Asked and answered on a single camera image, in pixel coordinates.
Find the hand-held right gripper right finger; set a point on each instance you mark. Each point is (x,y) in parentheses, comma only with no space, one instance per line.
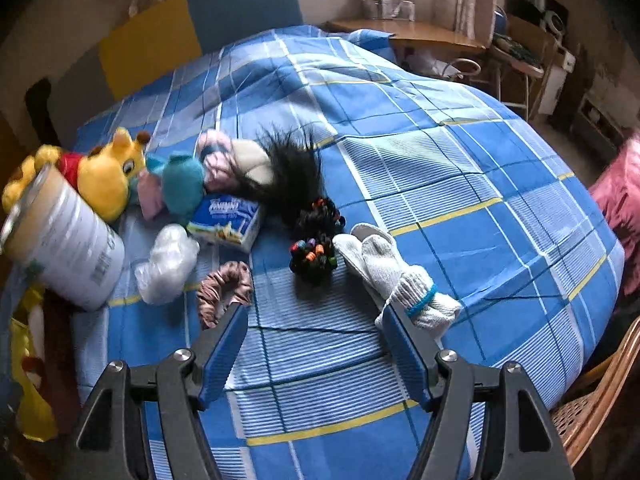
(407,360)

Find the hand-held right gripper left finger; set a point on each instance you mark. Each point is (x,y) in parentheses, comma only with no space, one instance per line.
(222,360)

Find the white knitted gloves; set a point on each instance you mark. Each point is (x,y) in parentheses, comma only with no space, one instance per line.
(417,290)

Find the pink striped scrunchie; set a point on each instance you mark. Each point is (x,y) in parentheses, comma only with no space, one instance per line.
(220,285)

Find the blue tissue pack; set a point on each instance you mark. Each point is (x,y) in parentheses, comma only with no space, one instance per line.
(227,220)

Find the white metal tin can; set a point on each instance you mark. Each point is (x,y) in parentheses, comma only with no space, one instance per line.
(65,240)

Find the clear plastic bag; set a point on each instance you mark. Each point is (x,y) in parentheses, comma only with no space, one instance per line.
(167,265)

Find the white slipper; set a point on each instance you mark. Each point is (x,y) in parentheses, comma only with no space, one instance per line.
(352,255)

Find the teal and pink plush toy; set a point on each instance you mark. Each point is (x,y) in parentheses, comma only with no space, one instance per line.
(177,185)

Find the yellow printed bag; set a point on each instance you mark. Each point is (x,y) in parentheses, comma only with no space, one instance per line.
(35,370)

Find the blue plaid bedsheet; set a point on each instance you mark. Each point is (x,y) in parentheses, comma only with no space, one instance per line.
(425,170)

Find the rolled pink towel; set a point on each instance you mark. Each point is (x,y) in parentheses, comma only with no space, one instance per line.
(216,167)

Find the wicker chair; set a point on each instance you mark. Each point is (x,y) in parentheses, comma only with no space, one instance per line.
(595,405)

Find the black wig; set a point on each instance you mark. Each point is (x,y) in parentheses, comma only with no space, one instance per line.
(295,175)

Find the rolled beige towel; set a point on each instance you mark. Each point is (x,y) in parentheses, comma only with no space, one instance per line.
(252,160)

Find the yellow giraffe plush toy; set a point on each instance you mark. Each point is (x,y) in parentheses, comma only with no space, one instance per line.
(100,180)

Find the pink cloth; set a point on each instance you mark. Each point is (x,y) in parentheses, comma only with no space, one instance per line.
(622,195)

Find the white metal chair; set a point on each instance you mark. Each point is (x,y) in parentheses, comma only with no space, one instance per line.
(505,75)

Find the blue plaid pillow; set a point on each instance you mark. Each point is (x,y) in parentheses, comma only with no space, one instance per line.
(370,37)

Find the wooden desk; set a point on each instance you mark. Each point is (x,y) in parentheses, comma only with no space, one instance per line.
(415,32)

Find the cardboard box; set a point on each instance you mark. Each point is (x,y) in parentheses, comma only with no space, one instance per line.
(537,55)

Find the teal and yellow padded headboard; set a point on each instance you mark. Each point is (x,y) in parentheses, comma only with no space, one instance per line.
(240,10)

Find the clear plastic box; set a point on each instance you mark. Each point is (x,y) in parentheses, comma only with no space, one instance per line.
(385,6)

